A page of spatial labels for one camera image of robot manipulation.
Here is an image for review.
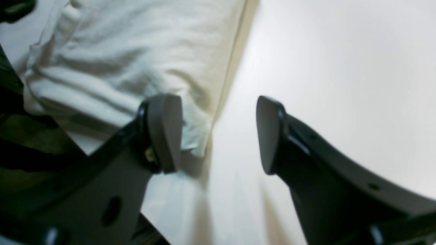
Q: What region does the beige t-shirt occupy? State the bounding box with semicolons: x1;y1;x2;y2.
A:
23;0;245;157

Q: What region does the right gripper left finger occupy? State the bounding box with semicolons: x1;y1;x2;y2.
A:
1;94;183;245

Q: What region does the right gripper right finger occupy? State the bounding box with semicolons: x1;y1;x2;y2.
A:
256;96;436;245

